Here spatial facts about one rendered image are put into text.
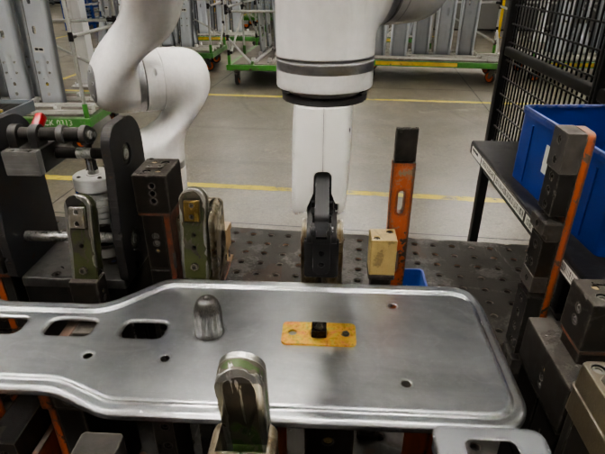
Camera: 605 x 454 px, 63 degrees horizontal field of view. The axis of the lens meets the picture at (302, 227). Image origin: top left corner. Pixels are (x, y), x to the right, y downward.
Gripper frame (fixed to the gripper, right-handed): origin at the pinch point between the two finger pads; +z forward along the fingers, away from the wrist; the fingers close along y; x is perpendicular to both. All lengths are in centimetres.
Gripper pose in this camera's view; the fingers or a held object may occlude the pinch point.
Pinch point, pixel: (321, 243)
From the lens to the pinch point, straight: 51.3
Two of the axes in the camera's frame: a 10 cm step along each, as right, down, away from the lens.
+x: 10.0, 0.2, -0.4
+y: -0.5, 4.6, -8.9
